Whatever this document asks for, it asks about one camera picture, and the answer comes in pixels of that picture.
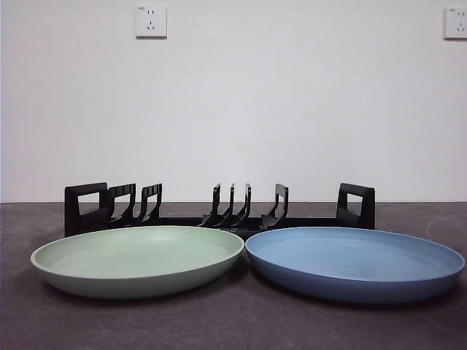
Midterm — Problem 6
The black plastic plate rack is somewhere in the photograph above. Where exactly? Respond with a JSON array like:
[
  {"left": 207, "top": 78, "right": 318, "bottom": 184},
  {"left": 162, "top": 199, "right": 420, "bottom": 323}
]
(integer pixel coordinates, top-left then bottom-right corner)
[{"left": 63, "top": 182, "right": 376, "bottom": 238}]

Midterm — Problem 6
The blue round plate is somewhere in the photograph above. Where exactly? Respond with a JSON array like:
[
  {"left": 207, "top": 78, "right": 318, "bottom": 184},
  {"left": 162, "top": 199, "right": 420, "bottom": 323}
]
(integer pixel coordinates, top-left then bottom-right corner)
[{"left": 244, "top": 225, "right": 466, "bottom": 304}]

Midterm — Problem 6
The green round plate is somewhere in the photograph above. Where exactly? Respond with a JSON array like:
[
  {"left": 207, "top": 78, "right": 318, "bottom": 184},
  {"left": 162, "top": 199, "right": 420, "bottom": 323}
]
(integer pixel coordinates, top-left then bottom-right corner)
[{"left": 30, "top": 225, "right": 244, "bottom": 300}]

